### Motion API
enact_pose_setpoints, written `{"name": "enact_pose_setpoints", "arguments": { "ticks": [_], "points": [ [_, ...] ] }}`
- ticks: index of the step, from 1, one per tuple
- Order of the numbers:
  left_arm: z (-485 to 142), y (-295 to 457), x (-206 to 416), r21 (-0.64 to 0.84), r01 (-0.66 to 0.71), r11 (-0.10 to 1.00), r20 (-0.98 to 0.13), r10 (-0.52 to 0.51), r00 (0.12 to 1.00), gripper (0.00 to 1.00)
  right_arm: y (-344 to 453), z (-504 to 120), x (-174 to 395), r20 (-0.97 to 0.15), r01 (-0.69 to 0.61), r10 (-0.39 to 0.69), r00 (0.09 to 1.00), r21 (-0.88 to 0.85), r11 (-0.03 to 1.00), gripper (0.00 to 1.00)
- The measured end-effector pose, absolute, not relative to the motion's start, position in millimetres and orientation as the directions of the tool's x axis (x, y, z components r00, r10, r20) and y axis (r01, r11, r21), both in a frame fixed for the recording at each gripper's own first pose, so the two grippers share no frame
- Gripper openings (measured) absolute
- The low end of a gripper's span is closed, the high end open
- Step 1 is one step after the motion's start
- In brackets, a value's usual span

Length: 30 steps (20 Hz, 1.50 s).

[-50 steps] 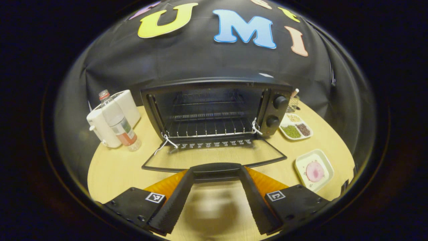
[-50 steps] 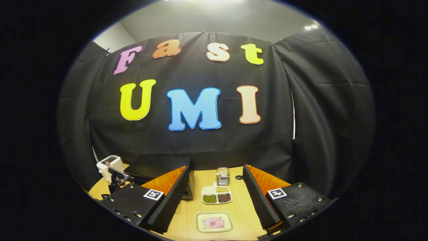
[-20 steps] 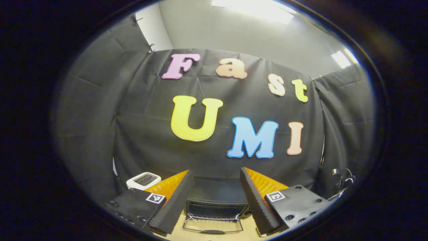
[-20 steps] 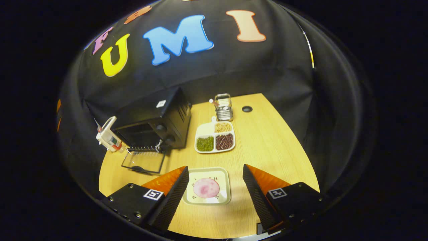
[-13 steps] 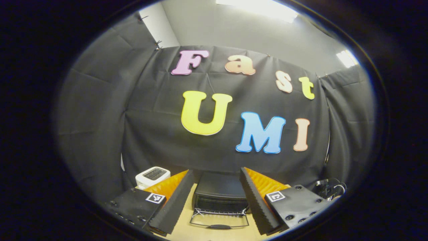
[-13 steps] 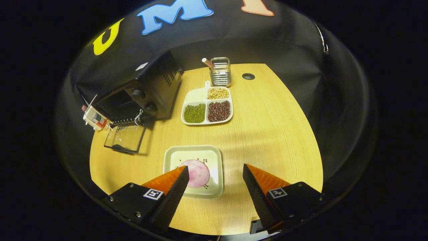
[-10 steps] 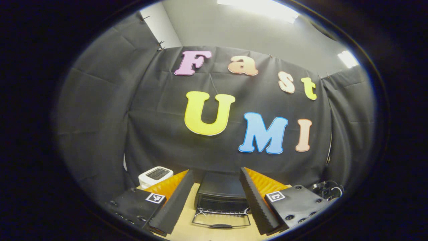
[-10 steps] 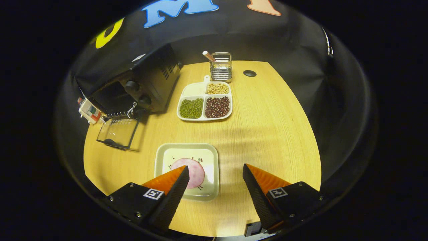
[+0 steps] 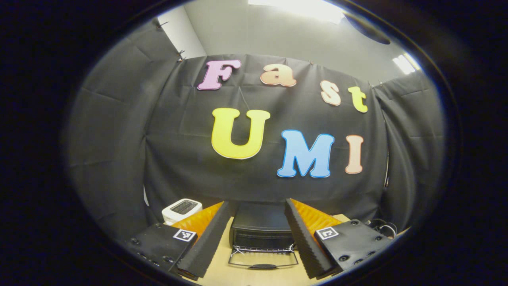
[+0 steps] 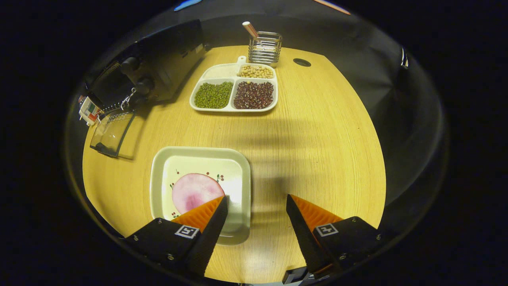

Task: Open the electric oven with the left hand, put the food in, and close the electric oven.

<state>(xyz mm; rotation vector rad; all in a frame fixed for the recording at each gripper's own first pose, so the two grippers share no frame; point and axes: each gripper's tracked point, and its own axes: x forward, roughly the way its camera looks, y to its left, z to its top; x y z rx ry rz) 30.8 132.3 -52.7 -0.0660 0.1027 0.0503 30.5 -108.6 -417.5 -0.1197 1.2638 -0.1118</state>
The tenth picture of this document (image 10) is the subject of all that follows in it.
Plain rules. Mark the square cream plate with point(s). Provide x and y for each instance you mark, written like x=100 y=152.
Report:
x=238 y=178

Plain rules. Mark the pink ham slice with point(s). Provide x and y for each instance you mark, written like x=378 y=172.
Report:
x=194 y=192

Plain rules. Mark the divided white bean tray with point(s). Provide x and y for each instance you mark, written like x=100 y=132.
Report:
x=234 y=79

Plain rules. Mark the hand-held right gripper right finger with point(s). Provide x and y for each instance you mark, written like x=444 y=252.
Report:
x=303 y=238

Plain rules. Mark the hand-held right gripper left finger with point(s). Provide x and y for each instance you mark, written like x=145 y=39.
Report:
x=210 y=238

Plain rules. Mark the striped straw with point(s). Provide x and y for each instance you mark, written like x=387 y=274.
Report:
x=251 y=29

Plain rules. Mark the black electric oven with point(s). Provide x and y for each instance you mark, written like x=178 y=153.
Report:
x=170 y=63

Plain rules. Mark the clear plastic bottle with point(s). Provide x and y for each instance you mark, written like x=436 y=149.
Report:
x=89 y=111

